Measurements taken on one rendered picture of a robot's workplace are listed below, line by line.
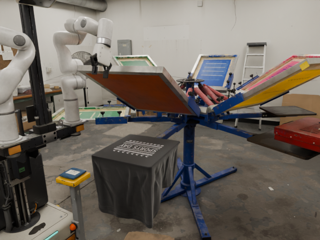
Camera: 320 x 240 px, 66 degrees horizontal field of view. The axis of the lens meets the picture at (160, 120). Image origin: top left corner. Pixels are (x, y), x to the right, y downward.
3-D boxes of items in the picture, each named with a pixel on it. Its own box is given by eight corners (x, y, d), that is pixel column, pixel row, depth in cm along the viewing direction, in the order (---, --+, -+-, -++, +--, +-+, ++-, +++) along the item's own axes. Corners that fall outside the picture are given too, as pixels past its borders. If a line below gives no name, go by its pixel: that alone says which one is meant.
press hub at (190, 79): (198, 202, 273) (203, 78, 237) (166, 194, 289) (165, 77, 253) (208, 185, 307) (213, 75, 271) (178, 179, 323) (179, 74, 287)
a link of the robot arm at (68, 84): (59, 100, 169) (56, 76, 165) (76, 97, 179) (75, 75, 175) (66, 101, 163) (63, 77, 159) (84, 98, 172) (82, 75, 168)
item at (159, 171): (153, 227, 158) (152, 166, 147) (148, 225, 159) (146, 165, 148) (179, 191, 198) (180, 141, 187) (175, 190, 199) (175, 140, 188)
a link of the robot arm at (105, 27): (87, 20, 134) (101, 26, 142) (85, 40, 134) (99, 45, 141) (105, 15, 125) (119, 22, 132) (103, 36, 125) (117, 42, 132)
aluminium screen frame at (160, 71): (162, 72, 130) (163, 65, 131) (76, 70, 154) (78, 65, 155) (198, 115, 200) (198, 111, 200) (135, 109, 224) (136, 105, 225)
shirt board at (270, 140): (333, 155, 179) (335, 144, 177) (305, 169, 157) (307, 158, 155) (202, 117, 286) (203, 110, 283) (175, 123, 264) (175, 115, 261)
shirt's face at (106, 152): (150, 167, 146) (150, 167, 146) (91, 155, 164) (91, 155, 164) (179, 141, 187) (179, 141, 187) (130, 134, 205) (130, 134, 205)
